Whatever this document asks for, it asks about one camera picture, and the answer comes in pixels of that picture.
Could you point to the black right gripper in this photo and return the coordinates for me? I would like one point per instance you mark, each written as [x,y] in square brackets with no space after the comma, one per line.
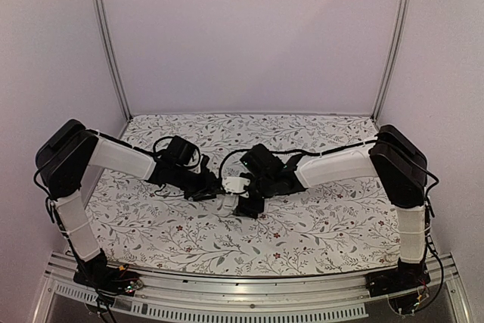
[249,202]

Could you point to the right aluminium frame post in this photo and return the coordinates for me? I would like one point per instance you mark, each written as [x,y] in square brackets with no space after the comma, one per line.
[391,59]

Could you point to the aluminium frame post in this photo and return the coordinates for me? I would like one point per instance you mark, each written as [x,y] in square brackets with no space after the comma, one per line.
[391,59]
[110,55]

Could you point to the floral patterned table mat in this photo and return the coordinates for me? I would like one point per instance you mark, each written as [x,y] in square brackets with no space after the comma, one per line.
[341,226]

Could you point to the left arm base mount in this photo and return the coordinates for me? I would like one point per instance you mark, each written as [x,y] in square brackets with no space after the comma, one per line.
[114,281]

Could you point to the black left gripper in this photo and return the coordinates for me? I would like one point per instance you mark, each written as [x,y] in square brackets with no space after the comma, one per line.
[207,187]

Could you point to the aluminium front rail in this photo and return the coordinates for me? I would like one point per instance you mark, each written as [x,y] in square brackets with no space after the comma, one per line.
[184,297]

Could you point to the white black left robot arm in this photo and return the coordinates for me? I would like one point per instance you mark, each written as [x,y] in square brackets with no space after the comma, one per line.
[71,162]

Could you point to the white remote control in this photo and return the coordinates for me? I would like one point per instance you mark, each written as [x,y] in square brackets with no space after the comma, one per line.
[228,205]

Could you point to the left aluminium frame post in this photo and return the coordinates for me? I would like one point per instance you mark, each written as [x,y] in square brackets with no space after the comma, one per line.
[110,55]

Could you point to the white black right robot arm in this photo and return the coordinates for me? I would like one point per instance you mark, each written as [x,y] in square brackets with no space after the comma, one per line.
[389,156]

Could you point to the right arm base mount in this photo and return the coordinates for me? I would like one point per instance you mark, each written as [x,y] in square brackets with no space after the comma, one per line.
[404,276]

